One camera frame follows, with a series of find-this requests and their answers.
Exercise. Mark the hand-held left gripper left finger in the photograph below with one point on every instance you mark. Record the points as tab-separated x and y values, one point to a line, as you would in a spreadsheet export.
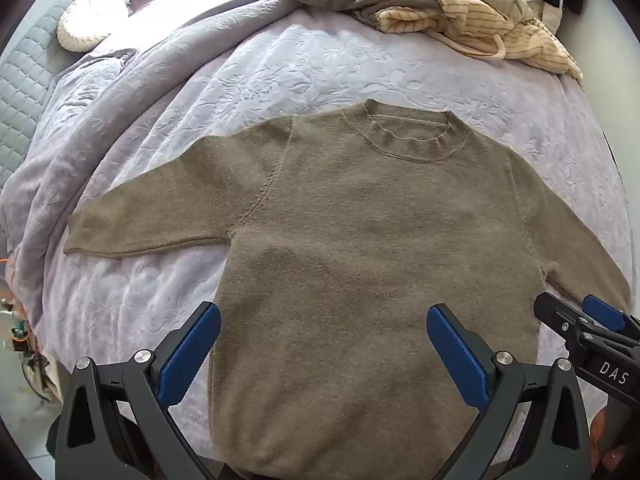
190	347

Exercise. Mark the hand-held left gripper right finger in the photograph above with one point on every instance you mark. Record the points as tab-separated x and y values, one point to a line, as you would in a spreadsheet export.
457	355

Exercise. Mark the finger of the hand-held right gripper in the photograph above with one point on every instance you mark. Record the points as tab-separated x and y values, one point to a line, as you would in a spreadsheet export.
602	310
552	312

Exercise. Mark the brown knit sweater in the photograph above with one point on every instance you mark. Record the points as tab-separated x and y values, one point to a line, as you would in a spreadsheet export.
350	260

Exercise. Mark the cream striped garment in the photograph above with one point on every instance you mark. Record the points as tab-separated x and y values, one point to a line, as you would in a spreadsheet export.
500	35

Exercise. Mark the grey quilted bed cover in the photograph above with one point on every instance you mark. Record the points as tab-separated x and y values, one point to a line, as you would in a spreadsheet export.
30	85

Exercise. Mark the lavender embossed blanket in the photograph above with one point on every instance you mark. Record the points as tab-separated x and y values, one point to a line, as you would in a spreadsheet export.
300	60

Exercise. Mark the white round cushion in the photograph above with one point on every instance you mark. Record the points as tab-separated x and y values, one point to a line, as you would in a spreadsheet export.
87	22

